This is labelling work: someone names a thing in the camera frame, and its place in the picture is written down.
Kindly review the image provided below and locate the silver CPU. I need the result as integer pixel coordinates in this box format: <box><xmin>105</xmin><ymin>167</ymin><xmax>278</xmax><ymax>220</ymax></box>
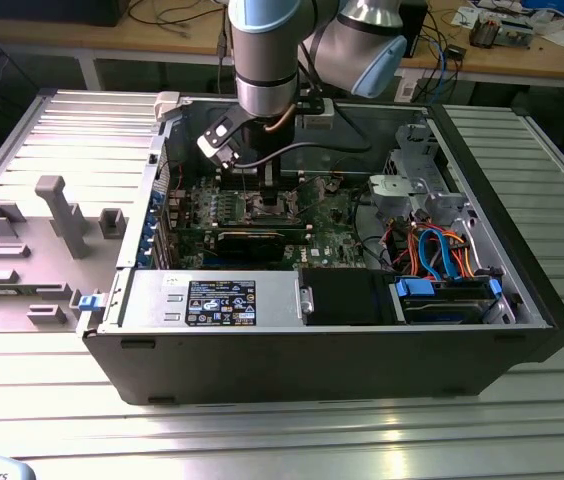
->
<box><xmin>254</xmin><ymin>202</ymin><xmax>286</xmax><ymax>219</ymax></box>

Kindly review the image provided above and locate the CPU socket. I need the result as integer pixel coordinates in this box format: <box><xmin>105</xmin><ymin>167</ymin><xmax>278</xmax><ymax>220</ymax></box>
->
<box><xmin>244</xmin><ymin>189</ymin><xmax>301</xmax><ymax>224</ymax></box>

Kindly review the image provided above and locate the grey case latch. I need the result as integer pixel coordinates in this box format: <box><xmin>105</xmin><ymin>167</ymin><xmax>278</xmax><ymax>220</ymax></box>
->
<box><xmin>153</xmin><ymin>91</ymin><xmax>184</xmax><ymax>122</ymax></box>

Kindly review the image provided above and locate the green motherboard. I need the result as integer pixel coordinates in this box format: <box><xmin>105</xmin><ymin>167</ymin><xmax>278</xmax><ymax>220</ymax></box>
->
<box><xmin>166</xmin><ymin>172</ymin><xmax>378</xmax><ymax>271</ymax></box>

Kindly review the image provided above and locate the silver drive cage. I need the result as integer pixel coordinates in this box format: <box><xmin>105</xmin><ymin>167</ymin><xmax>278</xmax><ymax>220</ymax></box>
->
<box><xmin>365</xmin><ymin>123</ymin><xmax>467</xmax><ymax>227</ymax></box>

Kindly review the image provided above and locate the wooden desk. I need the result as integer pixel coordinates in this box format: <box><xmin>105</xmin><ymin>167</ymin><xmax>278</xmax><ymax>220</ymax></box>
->
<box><xmin>0</xmin><ymin>0</ymin><xmax>564</xmax><ymax>84</ymax></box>

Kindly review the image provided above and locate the black drive bay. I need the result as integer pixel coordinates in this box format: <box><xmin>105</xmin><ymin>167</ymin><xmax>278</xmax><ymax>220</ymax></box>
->
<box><xmin>299</xmin><ymin>268</ymin><xmax>397</xmax><ymax>327</ymax></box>

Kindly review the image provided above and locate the silver power supply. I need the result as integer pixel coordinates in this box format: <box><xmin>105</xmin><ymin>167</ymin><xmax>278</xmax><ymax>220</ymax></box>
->
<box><xmin>115</xmin><ymin>269</ymin><xmax>309</xmax><ymax>330</ymax></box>

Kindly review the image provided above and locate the black open PC case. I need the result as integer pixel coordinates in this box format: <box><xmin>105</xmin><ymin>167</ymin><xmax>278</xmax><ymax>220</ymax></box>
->
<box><xmin>75</xmin><ymin>89</ymin><xmax>564</xmax><ymax>407</ymax></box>

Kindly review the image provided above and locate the hard disk in blue carrier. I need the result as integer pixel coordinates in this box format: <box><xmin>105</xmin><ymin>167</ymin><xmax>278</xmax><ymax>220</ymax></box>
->
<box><xmin>395</xmin><ymin>276</ymin><xmax>504</xmax><ymax>325</ymax></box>

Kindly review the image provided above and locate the blue plastic clip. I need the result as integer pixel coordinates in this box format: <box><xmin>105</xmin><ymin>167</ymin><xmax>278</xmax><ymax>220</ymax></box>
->
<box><xmin>76</xmin><ymin>293</ymin><xmax>107</xmax><ymax>315</ymax></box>

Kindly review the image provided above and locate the copper heat sink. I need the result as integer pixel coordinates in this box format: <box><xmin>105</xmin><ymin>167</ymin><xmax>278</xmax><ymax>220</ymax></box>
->
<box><xmin>468</xmin><ymin>13</ymin><xmax>501</xmax><ymax>50</ymax></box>

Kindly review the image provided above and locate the metal drive unit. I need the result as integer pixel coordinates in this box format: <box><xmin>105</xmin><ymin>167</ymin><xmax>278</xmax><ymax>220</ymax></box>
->
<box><xmin>496</xmin><ymin>18</ymin><xmax>536</xmax><ymax>51</ymax></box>

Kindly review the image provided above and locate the grey parts rack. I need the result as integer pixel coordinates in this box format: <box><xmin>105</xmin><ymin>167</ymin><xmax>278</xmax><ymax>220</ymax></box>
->
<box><xmin>0</xmin><ymin>174</ymin><xmax>129</xmax><ymax>335</ymax></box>

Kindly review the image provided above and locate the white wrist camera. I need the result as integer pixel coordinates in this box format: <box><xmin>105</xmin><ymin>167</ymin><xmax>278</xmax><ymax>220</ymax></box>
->
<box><xmin>195</xmin><ymin>106</ymin><xmax>244</xmax><ymax>171</ymax></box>

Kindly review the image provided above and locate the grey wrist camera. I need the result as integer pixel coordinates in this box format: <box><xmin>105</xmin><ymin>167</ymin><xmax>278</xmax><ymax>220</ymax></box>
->
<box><xmin>293</xmin><ymin>97</ymin><xmax>336</xmax><ymax>132</ymax></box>

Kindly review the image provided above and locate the black camera cable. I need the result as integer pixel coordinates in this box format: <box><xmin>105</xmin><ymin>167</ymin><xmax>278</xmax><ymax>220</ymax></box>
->
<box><xmin>234</xmin><ymin>102</ymin><xmax>374</xmax><ymax>169</ymax></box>

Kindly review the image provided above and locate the black wire loop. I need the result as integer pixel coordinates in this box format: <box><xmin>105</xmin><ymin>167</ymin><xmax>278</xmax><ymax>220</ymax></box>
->
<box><xmin>353</xmin><ymin>182</ymin><xmax>394</xmax><ymax>272</ymax></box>

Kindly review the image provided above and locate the blue card retention bracket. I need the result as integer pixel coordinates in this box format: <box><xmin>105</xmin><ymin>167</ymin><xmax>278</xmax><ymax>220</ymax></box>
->
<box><xmin>134</xmin><ymin>187</ymin><xmax>164</xmax><ymax>269</ymax></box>

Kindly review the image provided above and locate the blue network cable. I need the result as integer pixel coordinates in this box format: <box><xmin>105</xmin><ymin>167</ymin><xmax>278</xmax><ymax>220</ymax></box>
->
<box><xmin>435</xmin><ymin>38</ymin><xmax>458</xmax><ymax>97</ymax></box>

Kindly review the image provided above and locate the blue wire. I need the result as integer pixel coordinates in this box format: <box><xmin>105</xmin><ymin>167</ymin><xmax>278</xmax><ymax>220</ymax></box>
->
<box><xmin>417</xmin><ymin>227</ymin><xmax>459</xmax><ymax>282</ymax></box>

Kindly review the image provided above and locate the orange wire bundle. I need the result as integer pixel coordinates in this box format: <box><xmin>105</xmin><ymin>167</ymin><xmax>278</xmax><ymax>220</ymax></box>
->
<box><xmin>385</xmin><ymin>222</ymin><xmax>479</xmax><ymax>279</ymax></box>

